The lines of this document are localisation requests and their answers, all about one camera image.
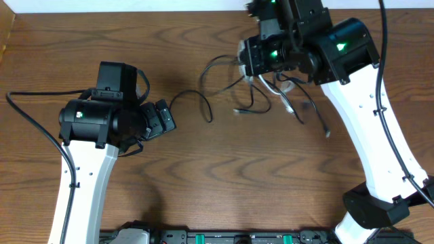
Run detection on black thin cable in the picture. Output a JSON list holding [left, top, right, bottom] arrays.
[[233, 70, 332, 138], [168, 54, 247, 124]]

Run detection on white thin cable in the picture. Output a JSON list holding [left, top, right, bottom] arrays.
[[237, 64, 296, 115]]

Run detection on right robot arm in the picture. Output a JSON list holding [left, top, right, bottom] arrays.
[[238, 0, 433, 243]]

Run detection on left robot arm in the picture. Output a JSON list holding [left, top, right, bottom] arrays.
[[49, 62, 176, 243]]

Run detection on black left camera cable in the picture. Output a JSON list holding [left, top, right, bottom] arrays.
[[5, 88, 98, 244]]

